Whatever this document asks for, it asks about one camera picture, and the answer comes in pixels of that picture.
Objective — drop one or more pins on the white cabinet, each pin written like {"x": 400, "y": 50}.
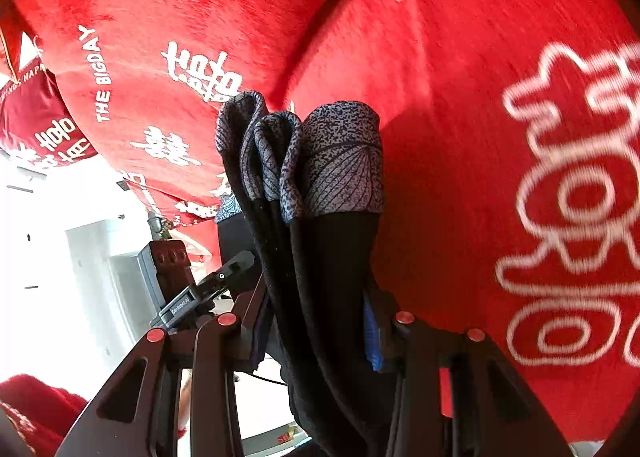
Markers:
{"x": 100, "y": 262}

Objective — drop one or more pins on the red printed blanket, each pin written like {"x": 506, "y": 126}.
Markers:
{"x": 450, "y": 112}

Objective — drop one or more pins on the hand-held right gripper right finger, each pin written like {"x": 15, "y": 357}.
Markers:
{"x": 372, "y": 339}

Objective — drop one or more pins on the dark red printed pillow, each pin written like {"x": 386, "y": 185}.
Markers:
{"x": 45, "y": 129}

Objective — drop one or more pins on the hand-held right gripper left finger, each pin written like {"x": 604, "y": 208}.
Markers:
{"x": 252, "y": 324}

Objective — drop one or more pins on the dark pants with patterned waistband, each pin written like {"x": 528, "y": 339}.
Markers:
{"x": 320, "y": 262}

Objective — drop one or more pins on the red cloth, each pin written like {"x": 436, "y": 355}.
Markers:
{"x": 35, "y": 407}

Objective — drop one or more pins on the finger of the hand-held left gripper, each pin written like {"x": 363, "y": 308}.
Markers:
{"x": 227, "y": 269}

